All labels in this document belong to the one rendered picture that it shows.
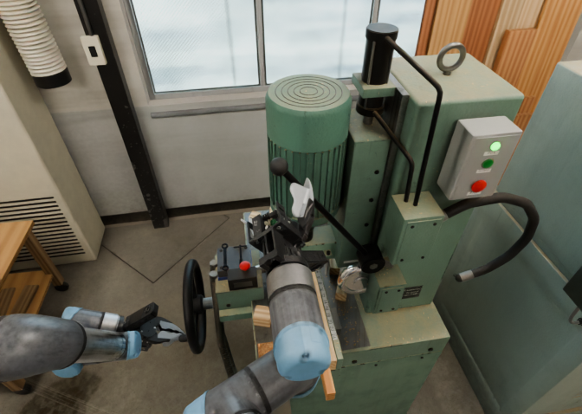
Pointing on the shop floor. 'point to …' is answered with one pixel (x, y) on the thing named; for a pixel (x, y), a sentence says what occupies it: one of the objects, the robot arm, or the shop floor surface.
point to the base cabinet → (371, 387)
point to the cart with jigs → (15, 242)
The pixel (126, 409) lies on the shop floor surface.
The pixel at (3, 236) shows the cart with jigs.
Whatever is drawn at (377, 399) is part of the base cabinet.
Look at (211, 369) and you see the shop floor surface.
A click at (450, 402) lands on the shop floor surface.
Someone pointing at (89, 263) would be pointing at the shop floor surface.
